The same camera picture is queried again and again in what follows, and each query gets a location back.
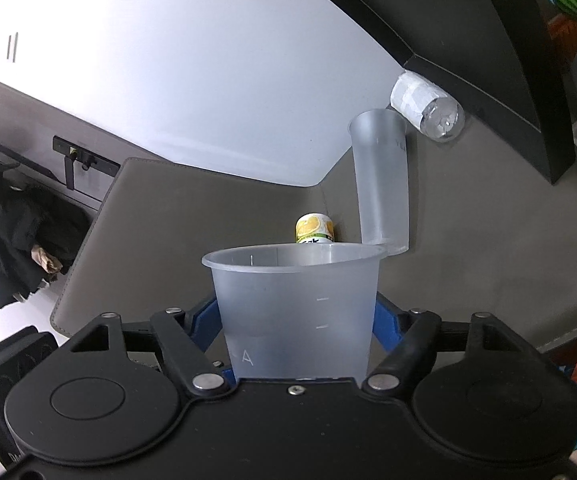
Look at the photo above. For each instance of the black wall socket panel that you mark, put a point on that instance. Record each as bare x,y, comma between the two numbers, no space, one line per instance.
86,160

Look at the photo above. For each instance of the grey desk mat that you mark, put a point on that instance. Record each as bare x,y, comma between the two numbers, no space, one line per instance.
168,220

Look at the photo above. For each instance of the black jacket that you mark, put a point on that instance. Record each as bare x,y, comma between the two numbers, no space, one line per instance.
3,230

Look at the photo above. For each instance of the clear plastic water bottle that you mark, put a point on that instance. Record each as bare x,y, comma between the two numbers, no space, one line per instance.
421,102

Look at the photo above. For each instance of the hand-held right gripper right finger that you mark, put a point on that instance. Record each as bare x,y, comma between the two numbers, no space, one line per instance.
386,325

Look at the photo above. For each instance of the wide translucent plastic cup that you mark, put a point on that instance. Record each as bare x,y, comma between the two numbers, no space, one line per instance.
278,310

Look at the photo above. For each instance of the yellow drink can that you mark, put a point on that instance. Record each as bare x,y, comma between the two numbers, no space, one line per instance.
313,227

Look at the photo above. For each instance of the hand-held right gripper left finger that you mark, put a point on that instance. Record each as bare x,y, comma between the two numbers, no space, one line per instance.
202,326

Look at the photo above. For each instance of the tall translucent plastic cup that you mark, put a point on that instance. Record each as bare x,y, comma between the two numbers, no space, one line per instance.
381,180

